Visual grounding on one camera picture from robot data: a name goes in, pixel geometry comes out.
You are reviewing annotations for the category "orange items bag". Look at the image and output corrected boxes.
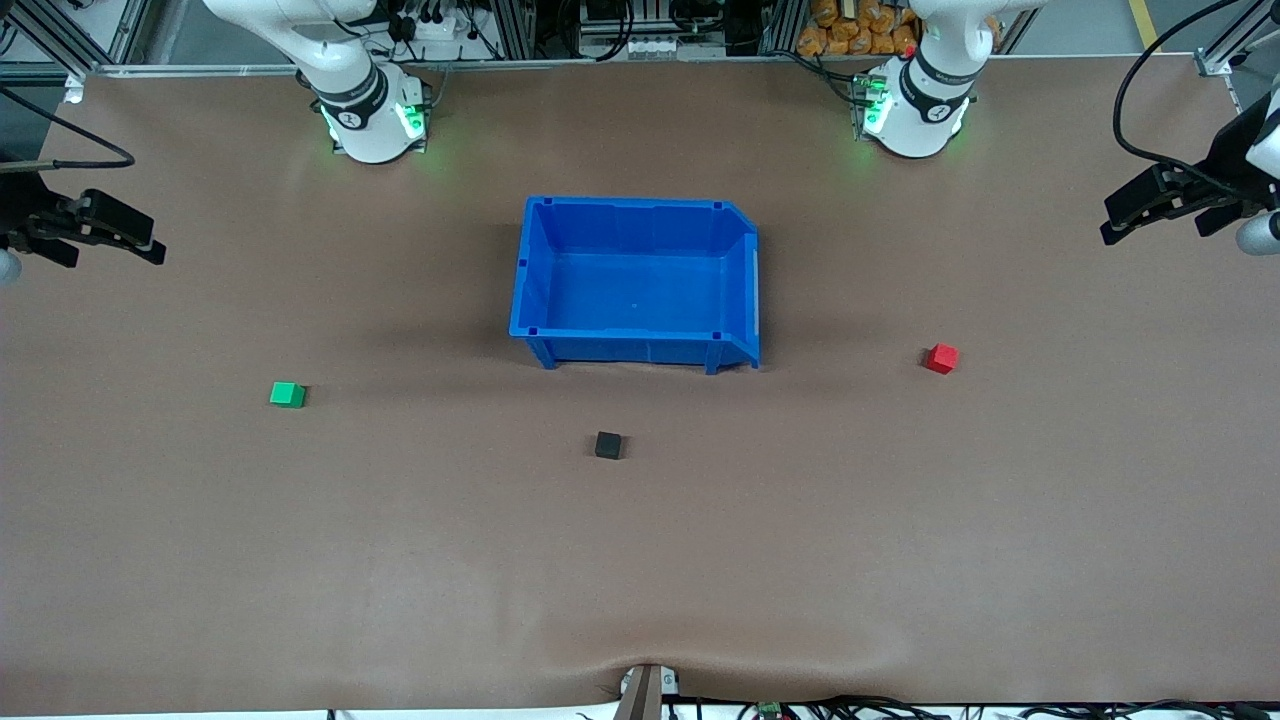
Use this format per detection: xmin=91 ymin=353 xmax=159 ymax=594
xmin=796 ymin=0 xmax=922 ymax=58

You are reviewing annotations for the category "white power strip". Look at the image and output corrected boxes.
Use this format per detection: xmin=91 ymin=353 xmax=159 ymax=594
xmin=385 ymin=5 xmax=477 ymax=44

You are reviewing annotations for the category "blue plastic bin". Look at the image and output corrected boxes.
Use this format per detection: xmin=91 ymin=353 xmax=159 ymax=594
xmin=508 ymin=195 xmax=763 ymax=376

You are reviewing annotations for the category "white terminal block device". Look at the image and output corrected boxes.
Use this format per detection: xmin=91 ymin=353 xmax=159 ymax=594
xmin=628 ymin=34 xmax=728 ymax=62

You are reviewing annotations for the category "brown table cover mat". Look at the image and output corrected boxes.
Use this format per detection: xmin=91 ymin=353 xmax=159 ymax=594
xmin=0 ymin=55 xmax=1280 ymax=717

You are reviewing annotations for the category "metal table clamp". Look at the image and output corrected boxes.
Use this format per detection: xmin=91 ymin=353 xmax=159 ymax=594
xmin=618 ymin=662 xmax=682 ymax=720

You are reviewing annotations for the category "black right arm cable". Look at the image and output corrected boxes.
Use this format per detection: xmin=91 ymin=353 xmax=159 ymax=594
xmin=0 ymin=85 xmax=137 ymax=173

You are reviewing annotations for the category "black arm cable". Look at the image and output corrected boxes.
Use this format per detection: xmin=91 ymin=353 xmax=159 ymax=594
xmin=1112 ymin=0 xmax=1247 ymax=197
xmin=0 ymin=85 xmax=137 ymax=173

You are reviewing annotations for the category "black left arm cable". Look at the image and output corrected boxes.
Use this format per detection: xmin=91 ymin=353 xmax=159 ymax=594
xmin=1112 ymin=0 xmax=1247 ymax=197

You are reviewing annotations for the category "aluminium frame post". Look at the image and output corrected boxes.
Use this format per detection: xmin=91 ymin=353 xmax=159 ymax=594
xmin=0 ymin=0 xmax=153 ymax=79
xmin=1194 ymin=0 xmax=1280 ymax=79

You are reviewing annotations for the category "aluminium table edge rail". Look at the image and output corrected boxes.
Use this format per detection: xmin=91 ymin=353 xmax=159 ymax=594
xmin=85 ymin=54 xmax=1201 ymax=78

